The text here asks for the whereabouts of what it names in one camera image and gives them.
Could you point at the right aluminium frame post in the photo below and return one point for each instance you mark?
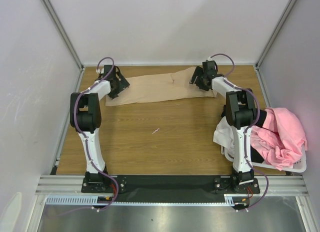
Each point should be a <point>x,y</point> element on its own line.
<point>281,22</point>

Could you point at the slotted cable duct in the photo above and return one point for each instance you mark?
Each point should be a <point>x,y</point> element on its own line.
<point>213,200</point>

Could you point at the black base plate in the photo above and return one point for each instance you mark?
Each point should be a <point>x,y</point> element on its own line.
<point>179,185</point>

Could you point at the left aluminium frame post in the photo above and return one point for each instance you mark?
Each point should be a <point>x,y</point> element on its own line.
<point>61,31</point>

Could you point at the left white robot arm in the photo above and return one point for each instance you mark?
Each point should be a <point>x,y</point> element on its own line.
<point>86,118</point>

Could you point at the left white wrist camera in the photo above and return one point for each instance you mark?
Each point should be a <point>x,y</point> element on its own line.
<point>100,71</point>

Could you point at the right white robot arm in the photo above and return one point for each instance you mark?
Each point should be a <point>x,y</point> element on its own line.
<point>240,113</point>

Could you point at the aluminium frame post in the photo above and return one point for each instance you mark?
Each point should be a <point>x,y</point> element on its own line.
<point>61,31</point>
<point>281,22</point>

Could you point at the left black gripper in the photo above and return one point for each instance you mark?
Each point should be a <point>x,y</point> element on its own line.
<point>123,84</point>

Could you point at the black t shirt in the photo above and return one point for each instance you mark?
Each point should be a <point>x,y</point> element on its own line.
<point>255,156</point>

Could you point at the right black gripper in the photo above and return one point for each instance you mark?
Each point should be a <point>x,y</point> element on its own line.
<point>197,78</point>

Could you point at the white t shirt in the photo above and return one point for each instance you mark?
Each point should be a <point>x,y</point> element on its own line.
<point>223,136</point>

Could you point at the pink t shirt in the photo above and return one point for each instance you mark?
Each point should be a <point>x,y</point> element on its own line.
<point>281,138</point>

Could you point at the beige t shirt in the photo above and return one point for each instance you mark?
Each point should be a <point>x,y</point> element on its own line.
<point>159,87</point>

